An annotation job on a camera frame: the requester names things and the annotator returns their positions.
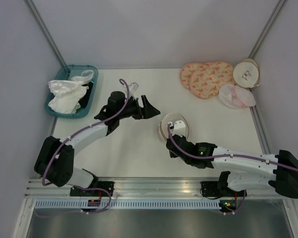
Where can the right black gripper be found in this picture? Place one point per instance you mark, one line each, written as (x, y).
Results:
(172, 155)

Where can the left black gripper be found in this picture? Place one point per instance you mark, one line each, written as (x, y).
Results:
(149, 111)

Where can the round mesh laundry bag glasses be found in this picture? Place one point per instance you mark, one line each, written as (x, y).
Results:
(162, 131)

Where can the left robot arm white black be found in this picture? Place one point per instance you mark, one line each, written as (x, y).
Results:
(55, 162)

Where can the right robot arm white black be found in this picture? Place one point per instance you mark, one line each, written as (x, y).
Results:
(240, 171)

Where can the floral heart laundry bag back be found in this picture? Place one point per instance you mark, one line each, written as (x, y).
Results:
(189, 69)

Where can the floral heart laundry bag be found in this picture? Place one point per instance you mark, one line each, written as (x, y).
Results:
(189, 69)
(209, 79)

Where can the floral heart laundry bag front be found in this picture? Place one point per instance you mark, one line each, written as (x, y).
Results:
(209, 79)

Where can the white mesh bag pink trim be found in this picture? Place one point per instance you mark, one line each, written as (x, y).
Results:
(236, 97)

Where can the white bra in basket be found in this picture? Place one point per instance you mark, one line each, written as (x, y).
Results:
(68, 92)

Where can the round mesh bag at corner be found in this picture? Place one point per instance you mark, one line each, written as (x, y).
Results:
(246, 74)

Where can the black garment in basket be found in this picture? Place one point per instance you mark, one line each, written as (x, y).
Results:
(85, 99)

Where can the teal plastic basket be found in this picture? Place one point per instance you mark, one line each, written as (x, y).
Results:
(64, 73)

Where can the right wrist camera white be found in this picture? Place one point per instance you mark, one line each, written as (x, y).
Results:
(177, 127)

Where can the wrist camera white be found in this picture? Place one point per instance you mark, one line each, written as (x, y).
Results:
(132, 90)
(177, 127)

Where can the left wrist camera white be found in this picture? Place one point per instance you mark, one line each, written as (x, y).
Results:
(132, 90)

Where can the aluminium rail front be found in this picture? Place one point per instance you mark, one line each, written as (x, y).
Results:
(129, 188)

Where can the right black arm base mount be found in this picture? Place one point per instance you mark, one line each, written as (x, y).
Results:
(210, 190)

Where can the white slotted cable duct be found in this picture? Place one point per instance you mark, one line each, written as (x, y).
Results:
(128, 204)

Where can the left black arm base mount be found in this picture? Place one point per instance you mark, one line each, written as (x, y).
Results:
(98, 189)

